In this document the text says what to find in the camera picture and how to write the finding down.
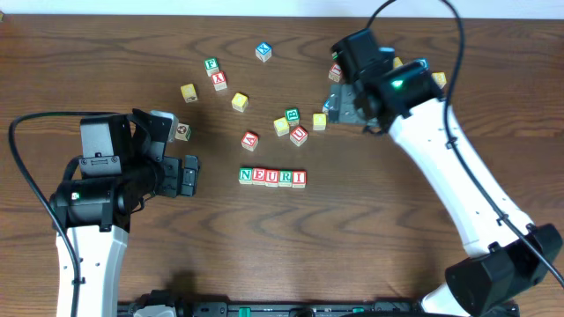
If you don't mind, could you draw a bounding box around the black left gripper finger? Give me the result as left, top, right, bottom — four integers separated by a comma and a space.
130, 108, 168, 163
181, 155, 200, 197

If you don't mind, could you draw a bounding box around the green N wooden block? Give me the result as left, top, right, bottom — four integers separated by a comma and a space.
238, 167, 253, 184

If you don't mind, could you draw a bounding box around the red E wooden block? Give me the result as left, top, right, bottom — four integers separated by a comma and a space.
251, 168, 266, 186

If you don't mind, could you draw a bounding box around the red u wooden block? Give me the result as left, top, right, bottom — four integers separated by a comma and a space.
264, 169, 279, 188
290, 126, 308, 147

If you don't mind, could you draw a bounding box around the red i wooden block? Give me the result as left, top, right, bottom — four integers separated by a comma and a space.
292, 171, 307, 188
328, 63, 343, 83

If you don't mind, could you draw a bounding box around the green R wooden block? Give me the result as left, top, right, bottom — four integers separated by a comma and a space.
278, 170, 293, 188

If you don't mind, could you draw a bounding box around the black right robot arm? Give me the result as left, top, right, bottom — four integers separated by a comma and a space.
327, 60, 563, 316

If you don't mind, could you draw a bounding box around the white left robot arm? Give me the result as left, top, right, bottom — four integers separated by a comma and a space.
49, 109, 199, 316

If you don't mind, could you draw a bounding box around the blue L wooden block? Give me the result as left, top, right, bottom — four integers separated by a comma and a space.
322, 99, 330, 115

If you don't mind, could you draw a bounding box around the soccer ball J wooden block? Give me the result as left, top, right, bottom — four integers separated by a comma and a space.
175, 123, 191, 141

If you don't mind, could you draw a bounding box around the yellow acorn wooden block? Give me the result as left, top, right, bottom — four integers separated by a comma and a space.
181, 84, 197, 103

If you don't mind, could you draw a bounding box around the green B wooden block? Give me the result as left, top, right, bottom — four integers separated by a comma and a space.
285, 107, 301, 127

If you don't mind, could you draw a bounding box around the red A wooden block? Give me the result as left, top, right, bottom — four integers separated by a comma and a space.
241, 131, 259, 151

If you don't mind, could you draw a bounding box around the yellow C wooden block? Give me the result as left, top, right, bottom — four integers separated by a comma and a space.
273, 117, 290, 136

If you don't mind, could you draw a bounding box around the yellow soccer side wooden block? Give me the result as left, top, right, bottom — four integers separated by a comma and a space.
393, 57, 403, 69

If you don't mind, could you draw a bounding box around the yellow O wooden block left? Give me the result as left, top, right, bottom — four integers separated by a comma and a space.
232, 92, 249, 113

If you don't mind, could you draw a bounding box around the red Y wooden block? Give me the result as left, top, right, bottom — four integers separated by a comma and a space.
211, 71, 227, 91

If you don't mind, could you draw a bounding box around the green F wooden block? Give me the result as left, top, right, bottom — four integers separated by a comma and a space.
204, 57, 219, 77

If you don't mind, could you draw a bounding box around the blue D wooden block upper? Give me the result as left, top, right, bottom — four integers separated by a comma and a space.
416, 58, 429, 70

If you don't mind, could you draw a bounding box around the blue X wooden block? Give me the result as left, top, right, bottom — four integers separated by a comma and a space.
255, 42, 272, 63

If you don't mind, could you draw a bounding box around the yellow 8 wooden block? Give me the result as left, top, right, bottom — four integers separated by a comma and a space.
432, 72, 447, 89

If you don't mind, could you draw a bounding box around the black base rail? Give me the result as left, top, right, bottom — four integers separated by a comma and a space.
117, 289, 521, 317

